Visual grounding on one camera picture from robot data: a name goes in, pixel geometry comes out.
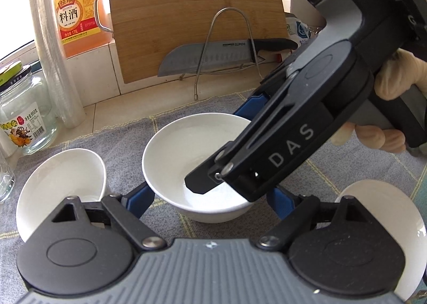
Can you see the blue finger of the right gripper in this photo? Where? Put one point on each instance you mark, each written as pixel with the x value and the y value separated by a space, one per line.
pixel 205 177
pixel 251 107

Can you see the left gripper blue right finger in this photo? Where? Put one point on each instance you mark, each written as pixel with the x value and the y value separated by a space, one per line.
pixel 297 216

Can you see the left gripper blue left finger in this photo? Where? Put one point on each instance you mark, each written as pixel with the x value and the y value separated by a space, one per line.
pixel 125 212

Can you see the white bowl pink flowers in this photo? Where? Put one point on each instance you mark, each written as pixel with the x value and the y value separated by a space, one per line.
pixel 180 147

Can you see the gloved right hand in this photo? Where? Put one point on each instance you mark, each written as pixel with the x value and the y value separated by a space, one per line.
pixel 397 75

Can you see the grey green checked cloth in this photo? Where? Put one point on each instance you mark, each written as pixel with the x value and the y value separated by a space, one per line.
pixel 326 174

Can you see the white blue salt bag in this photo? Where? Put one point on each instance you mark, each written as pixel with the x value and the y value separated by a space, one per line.
pixel 298 31

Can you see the tall plastic wrap roll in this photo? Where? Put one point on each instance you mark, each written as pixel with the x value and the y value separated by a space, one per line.
pixel 62 90

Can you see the clear glass mug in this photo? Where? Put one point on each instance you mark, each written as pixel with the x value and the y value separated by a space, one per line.
pixel 7 179

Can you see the glass jar green lid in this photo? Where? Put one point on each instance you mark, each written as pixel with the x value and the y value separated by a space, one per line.
pixel 27 114

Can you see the bamboo cutting board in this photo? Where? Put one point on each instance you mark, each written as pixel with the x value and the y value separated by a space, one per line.
pixel 146 30

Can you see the orange cooking wine jug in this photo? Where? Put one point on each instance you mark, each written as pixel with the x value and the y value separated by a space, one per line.
pixel 76 20

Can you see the metal wire board stand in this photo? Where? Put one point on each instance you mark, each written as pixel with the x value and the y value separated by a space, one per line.
pixel 216 55

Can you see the santoku knife black handle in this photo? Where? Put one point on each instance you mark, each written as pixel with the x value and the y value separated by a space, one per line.
pixel 168 66

